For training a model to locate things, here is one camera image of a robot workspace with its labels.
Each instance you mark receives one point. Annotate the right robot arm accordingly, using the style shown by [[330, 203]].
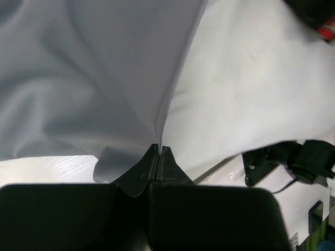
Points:
[[312, 162]]

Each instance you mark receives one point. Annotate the grey pillowcase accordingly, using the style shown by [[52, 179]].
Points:
[[91, 77]]

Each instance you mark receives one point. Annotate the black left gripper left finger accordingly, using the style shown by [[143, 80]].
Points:
[[79, 216]]

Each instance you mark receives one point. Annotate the white pillow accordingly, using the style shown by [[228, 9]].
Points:
[[254, 76]]

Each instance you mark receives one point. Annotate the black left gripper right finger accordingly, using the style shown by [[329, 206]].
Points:
[[197, 217]]

